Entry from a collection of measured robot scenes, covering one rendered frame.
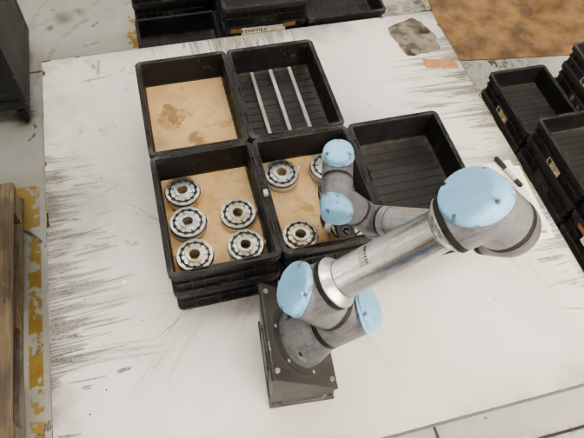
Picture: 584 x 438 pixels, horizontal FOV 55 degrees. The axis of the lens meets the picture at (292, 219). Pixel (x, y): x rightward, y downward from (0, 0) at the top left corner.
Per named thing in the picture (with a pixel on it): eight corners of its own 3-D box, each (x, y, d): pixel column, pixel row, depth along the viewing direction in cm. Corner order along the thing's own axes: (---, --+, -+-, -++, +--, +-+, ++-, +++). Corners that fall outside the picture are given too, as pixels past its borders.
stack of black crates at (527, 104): (562, 155, 273) (586, 123, 253) (507, 166, 267) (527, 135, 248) (525, 97, 293) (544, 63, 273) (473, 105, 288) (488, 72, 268)
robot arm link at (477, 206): (315, 339, 127) (547, 236, 98) (268, 320, 118) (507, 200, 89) (311, 293, 134) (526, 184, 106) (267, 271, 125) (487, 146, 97)
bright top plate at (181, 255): (217, 266, 152) (217, 265, 152) (181, 276, 150) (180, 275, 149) (208, 235, 157) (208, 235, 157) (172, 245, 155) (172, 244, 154)
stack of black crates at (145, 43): (217, 45, 302) (214, 9, 283) (228, 84, 287) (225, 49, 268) (142, 56, 296) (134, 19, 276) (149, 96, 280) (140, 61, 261)
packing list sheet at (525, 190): (560, 236, 181) (560, 235, 181) (495, 250, 177) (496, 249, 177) (514, 158, 198) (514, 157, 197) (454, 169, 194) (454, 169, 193)
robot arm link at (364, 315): (348, 354, 134) (394, 334, 127) (310, 338, 126) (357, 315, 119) (341, 309, 142) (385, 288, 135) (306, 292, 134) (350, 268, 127)
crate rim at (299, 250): (388, 237, 154) (389, 233, 152) (282, 259, 149) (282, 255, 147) (345, 129, 174) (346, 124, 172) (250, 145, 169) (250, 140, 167)
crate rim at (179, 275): (282, 259, 149) (282, 255, 147) (169, 282, 143) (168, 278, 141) (250, 145, 169) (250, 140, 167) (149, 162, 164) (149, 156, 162)
